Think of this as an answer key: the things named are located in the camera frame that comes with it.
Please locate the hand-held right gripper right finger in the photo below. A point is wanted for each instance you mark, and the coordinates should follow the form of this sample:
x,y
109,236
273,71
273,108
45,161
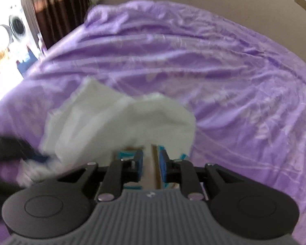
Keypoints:
x,y
164,167

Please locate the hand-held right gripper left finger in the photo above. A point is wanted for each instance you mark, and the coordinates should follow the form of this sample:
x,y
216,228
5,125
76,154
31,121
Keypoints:
x,y
139,164

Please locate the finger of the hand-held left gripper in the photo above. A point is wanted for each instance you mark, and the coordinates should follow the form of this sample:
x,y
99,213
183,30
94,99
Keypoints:
x,y
0,196
20,146

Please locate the white printed t-shirt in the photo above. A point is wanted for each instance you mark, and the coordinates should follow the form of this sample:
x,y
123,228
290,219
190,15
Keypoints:
x,y
104,122

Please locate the purple bed sheet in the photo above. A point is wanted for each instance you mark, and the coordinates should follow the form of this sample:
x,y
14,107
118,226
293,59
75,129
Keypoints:
x,y
206,81

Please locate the white washing machine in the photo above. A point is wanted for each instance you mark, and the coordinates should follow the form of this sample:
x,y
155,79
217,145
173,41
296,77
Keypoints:
x,y
16,26

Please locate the brown striped curtain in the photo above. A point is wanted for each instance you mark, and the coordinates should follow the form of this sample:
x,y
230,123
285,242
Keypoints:
x,y
56,7

